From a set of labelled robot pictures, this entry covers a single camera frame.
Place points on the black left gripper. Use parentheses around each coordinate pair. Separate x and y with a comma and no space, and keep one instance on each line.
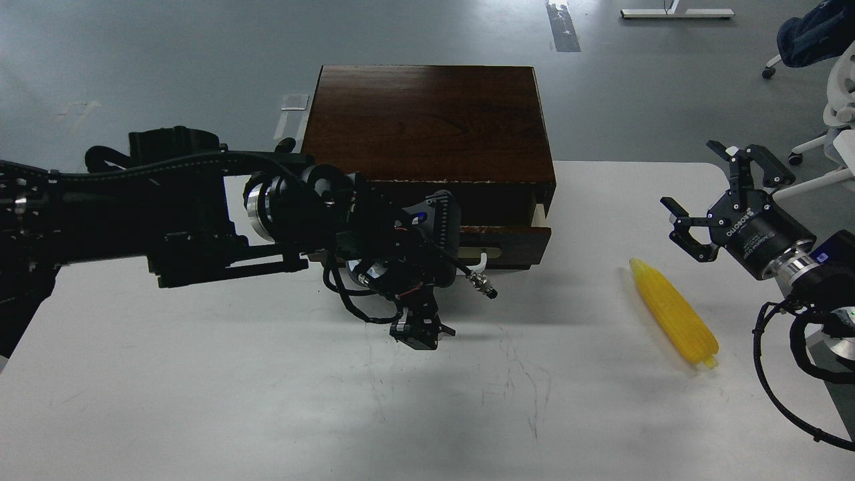
(398,253)

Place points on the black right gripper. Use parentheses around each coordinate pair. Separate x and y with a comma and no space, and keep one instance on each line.
(756,234)

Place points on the wooden drawer with white handle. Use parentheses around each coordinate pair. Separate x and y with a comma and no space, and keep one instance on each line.
(507,247)

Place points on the yellow corn cob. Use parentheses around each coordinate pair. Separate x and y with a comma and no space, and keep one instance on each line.
(685,329)

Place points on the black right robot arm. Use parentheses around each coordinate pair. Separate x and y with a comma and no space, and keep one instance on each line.
(825,289)

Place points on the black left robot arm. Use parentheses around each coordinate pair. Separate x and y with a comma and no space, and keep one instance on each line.
(200,212)

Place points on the dark wooden drawer cabinet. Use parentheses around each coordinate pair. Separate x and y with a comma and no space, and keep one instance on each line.
(477,131)

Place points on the white office chair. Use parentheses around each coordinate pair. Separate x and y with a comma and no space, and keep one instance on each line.
(838,118)

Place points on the white desk foot bar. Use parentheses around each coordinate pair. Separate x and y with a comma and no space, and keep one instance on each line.
(676,10)

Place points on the dark blue cloth on chair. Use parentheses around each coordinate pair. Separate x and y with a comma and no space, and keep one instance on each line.
(825,32)

